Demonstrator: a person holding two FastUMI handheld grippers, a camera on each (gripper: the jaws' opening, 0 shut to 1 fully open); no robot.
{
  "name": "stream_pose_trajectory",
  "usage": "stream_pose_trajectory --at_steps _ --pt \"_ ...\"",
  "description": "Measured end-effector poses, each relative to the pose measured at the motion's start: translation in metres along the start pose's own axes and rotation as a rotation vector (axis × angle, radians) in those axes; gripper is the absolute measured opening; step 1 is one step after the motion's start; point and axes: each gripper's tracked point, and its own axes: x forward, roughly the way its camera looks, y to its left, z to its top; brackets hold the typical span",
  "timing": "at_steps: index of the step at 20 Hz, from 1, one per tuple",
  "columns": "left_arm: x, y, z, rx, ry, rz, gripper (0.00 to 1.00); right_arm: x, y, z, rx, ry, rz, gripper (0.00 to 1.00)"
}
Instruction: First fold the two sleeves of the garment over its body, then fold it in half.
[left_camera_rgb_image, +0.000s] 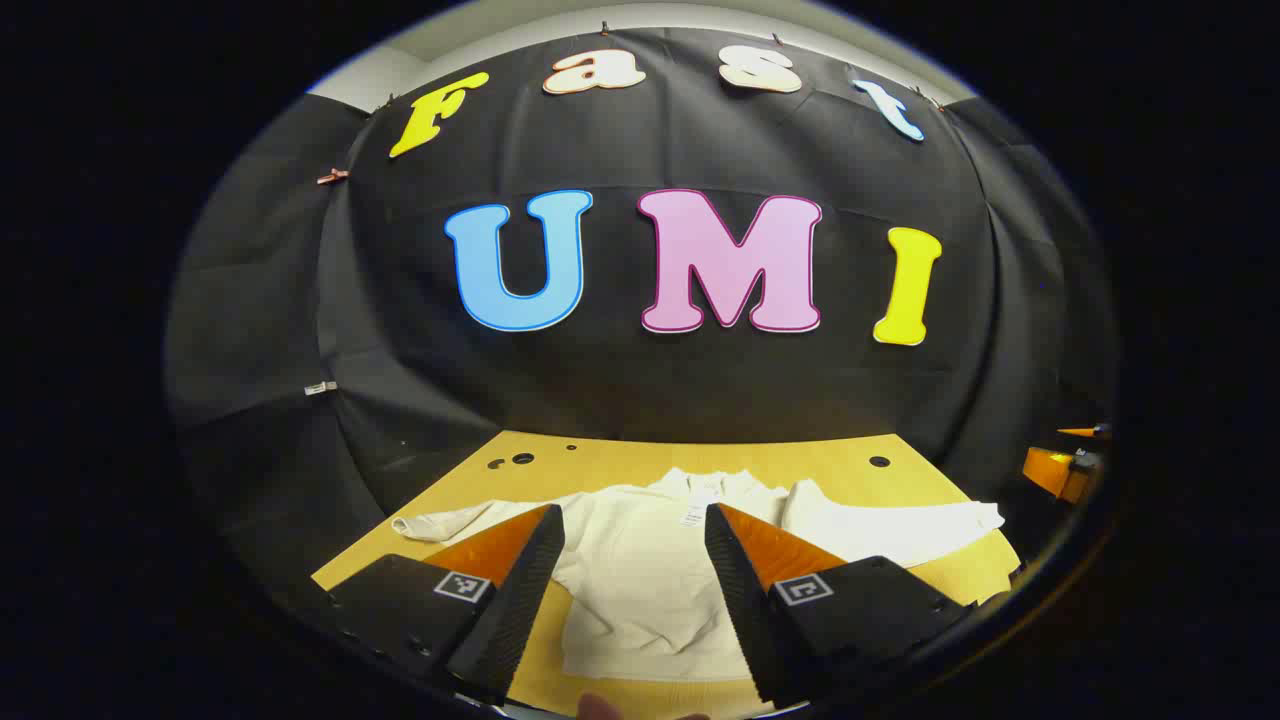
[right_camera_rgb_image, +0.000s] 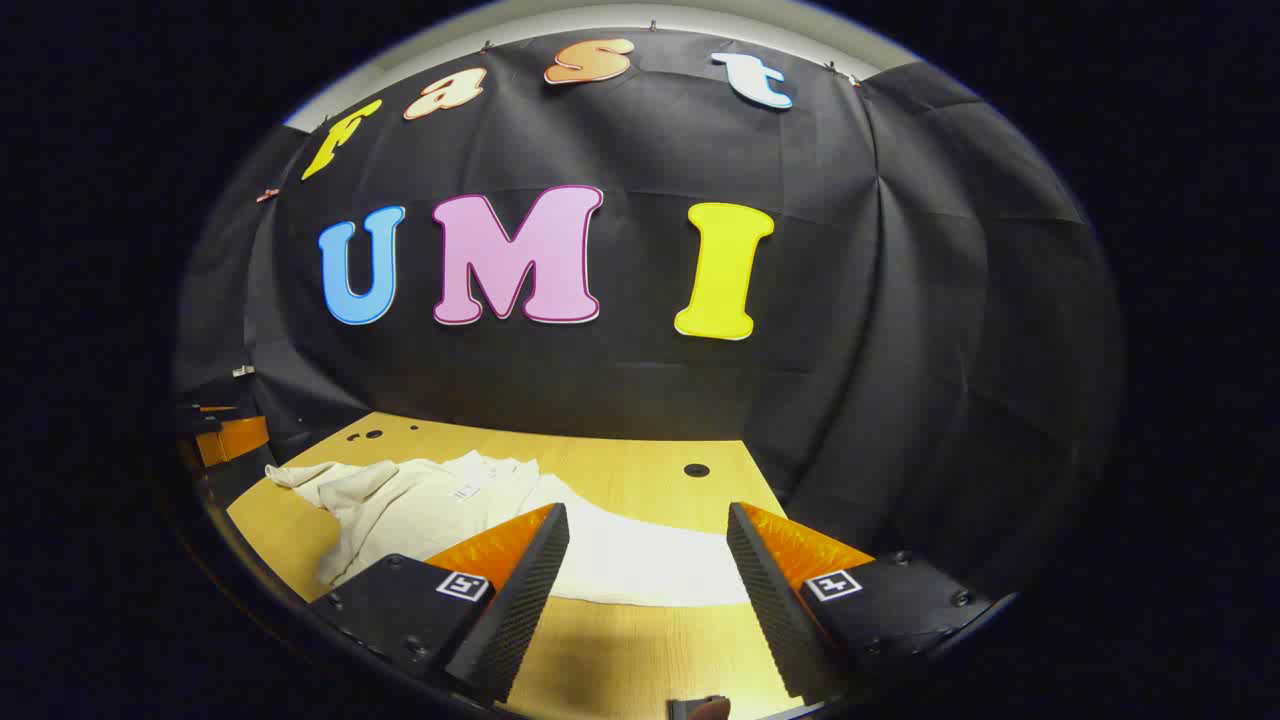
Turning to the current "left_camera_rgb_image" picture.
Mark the white sweatshirt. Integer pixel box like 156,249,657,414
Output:
392,466,1006,683

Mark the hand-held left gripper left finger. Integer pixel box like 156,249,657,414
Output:
325,503,567,701

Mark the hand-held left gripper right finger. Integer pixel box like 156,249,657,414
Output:
703,502,979,707

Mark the black backdrop cloth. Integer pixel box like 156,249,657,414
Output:
165,25,1116,561

